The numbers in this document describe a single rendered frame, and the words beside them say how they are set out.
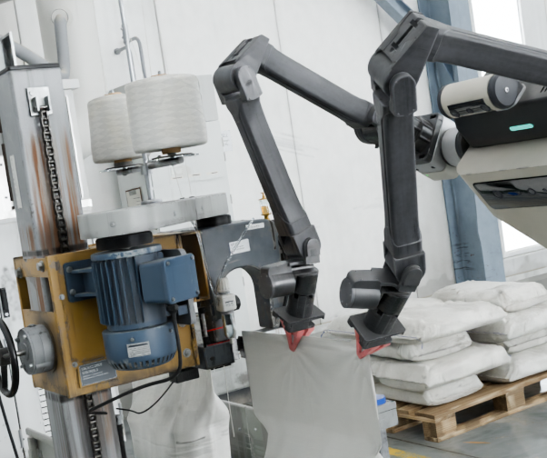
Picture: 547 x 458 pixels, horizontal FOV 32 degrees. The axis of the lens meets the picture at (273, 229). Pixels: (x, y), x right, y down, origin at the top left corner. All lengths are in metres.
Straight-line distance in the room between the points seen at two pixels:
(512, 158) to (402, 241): 0.43
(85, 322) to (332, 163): 5.48
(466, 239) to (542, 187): 6.23
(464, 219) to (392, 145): 6.62
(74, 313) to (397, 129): 0.89
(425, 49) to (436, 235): 6.64
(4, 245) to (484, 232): 4.34
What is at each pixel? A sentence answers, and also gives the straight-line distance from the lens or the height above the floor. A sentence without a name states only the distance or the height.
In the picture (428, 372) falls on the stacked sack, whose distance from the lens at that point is 4.94.
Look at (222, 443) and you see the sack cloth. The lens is 2.63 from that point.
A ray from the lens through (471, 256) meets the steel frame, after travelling 8.24.
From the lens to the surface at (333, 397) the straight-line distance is 2.05.
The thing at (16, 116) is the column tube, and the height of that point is 1.65.
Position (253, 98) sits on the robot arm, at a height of 1.60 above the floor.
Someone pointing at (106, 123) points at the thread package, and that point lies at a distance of 2.30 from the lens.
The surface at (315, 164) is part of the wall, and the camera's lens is 7.41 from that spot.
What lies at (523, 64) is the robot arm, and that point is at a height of 1.56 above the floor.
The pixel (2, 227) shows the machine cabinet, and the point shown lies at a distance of 4.94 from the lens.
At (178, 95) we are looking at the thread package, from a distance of 2.05.
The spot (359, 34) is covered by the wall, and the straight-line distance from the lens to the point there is 7.85.
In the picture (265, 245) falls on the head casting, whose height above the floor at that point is 1.27.
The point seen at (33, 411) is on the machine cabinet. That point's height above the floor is 0.46.
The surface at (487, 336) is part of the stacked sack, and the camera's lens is 5.41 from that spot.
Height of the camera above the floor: 1.43
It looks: 3 degrees down
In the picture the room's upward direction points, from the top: 8 degrees counter-clockwise
